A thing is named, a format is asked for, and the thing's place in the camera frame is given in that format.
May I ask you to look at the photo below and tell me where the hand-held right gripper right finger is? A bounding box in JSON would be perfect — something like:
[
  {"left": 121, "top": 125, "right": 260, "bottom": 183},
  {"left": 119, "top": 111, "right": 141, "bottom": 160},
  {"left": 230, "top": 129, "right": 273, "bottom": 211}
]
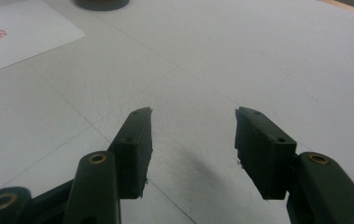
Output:
[{"left": 234, "top": 105, "right": 298, "bottom": 201}]

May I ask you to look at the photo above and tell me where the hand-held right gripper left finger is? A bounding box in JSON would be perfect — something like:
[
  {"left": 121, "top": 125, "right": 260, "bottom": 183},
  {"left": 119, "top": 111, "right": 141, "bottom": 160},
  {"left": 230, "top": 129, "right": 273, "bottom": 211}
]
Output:
[{"left": 106, "top": 106, "right": 154, "bottom": 200}]

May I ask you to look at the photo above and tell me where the round red ink pad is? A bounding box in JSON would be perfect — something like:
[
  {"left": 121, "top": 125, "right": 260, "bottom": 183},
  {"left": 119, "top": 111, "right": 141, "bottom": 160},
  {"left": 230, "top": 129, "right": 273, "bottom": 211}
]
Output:
[{"left": 73, "top": 0, "right": 131, "bottom": 12}]

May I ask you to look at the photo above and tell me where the white paper sheet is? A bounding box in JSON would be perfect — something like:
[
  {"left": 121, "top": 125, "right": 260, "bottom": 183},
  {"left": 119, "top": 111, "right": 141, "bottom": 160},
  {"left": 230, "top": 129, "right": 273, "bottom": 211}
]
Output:
[{"left": 0, "top": 0, "right": 86, "bottom": 78}]

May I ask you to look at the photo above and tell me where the white table mat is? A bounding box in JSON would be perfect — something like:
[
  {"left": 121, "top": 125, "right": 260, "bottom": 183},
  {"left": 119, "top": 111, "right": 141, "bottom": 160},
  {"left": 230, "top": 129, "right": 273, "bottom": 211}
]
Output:
[{"left": 0, "top": 0, "right": 354, "bottom": 224}]

